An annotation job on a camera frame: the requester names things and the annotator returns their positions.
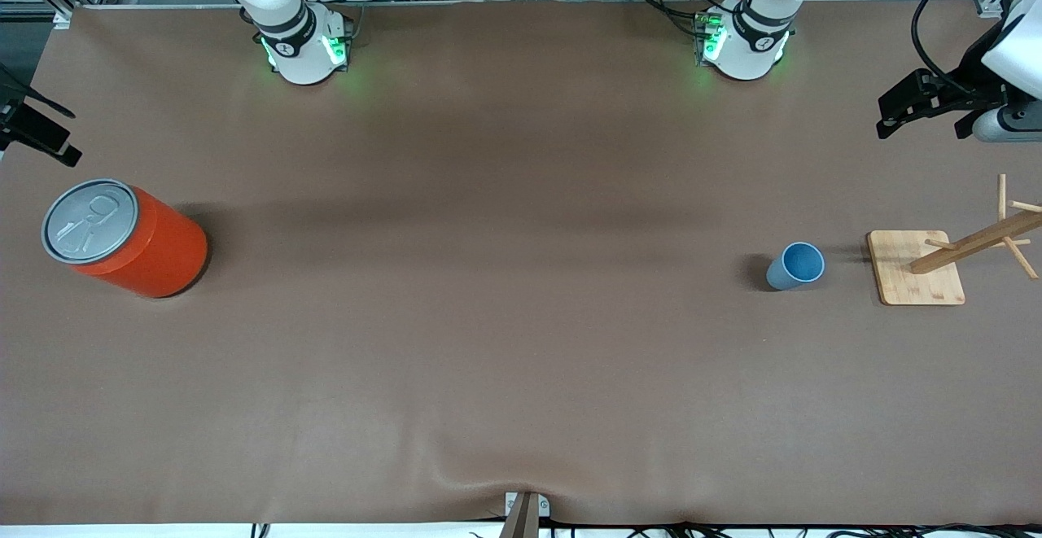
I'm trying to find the light blue plastic cup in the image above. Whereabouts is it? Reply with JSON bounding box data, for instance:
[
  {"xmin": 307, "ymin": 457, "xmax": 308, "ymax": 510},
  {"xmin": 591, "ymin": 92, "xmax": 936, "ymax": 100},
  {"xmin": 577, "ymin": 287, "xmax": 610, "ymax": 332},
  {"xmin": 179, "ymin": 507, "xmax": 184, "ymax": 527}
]
[{"xmin": 765, "ymin": 242, "xmax": 825, "ymax": 291}]

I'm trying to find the orange can with silver lid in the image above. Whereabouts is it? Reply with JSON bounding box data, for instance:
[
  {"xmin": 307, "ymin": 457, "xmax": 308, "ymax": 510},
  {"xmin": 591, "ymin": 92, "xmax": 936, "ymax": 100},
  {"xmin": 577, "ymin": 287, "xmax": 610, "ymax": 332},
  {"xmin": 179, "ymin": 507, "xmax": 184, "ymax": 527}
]
[{"xmin": 41, "ymin": 178, "xmax": 210, "ymax": 300}]

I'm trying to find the wooden mug rack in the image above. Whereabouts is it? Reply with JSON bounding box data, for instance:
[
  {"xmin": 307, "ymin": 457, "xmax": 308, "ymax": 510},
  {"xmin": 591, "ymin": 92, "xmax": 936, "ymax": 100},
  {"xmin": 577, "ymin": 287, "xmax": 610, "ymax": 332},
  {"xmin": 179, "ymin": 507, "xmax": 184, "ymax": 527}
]
[{"xmin": 867, "ymin": 173, "xmax": 1042, "ymax": 307}]

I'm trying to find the brown table cloth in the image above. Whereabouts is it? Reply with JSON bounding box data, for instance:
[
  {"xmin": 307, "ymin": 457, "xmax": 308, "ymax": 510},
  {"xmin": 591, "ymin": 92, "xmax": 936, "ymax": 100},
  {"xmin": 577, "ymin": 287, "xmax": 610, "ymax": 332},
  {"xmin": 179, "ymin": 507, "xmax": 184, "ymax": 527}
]
[{"xmin": 0, "ymin": 0, "xmax": 1042, "ymax": 527}]

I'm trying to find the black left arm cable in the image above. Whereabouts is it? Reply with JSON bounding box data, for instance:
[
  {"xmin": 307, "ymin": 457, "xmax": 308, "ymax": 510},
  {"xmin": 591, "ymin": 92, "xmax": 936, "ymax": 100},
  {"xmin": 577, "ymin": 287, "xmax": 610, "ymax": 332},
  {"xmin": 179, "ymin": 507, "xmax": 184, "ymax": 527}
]
[{"xmin": 909, "ymin": 0, "xmax": 1042, "ymax": 101}]

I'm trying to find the metal table clamp bracket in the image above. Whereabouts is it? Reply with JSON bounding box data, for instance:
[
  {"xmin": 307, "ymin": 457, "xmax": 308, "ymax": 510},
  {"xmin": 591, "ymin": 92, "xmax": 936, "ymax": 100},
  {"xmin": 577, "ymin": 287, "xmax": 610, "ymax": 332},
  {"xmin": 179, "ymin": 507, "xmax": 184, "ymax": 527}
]
[{"xmin": 498, "ymin": 492, "xmax": 551, "ymax": 538}]

